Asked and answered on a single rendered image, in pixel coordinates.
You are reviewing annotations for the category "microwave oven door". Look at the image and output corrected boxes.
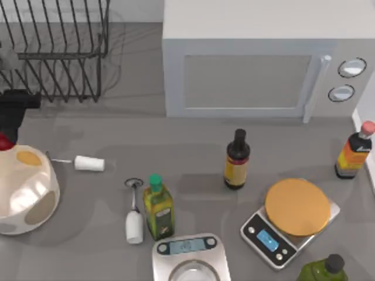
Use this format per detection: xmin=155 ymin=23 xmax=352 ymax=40
xmin=163 ymin=39 xmax=338 ymax=118

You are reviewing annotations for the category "green bottle black cap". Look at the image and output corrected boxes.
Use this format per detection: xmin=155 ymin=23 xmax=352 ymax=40
xmin=296 ymin=253 xmax=349 ymax=281

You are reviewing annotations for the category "dark bottle yellow label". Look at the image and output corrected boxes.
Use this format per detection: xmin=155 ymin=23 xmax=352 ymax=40
xmin=223 ymin=128 xmax=251 ymax=190

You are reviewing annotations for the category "pale microwave door handle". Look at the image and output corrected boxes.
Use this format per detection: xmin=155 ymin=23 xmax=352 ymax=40
xmin=302 ymin=54 xmax=333 ymax=124

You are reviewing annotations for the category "dark bottle pink cap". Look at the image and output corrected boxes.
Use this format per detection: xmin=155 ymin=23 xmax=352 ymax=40
xmin=335 ymin=120 xmax=375 ymax=180

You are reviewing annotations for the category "kitchen scale orange round plate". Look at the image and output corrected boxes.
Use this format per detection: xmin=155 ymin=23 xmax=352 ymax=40
xmin=240 ymin=178 xmax=341 ymax=269

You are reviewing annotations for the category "silver kitchen scale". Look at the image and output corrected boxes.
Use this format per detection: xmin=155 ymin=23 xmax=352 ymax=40
xmin=151 ymin=232 xmax=231 ymax=281

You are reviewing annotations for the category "small microwave knob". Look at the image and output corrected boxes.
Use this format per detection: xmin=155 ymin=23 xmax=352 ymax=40
xmin=328 ymin=84 xmax=356 ymax=103

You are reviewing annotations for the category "olive oil bottle green cap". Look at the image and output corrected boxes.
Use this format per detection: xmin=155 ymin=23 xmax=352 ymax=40
xmin=142 ymin=173 xmax=175 ymax=241

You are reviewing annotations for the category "pale microwave oven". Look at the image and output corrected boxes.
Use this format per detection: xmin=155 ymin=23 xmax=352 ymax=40
xmin=162 ymin=0 xmax=375 ymax=124

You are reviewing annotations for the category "black wire dish rack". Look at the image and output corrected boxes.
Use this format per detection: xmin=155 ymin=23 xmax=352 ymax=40
xmin=0 ymin=0 xmax=111 ymax=104

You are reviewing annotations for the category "large microwave knob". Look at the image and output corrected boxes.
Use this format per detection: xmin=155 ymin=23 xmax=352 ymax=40
xmin=337 ymin=57 xmax=368 ymax=78

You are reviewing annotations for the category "white wine glass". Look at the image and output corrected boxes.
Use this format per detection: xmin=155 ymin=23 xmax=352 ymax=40
xmin=45 ymin=151 xmax=106 ymax=173
xmin=124 ymin=177 xmax=145 ymax=245

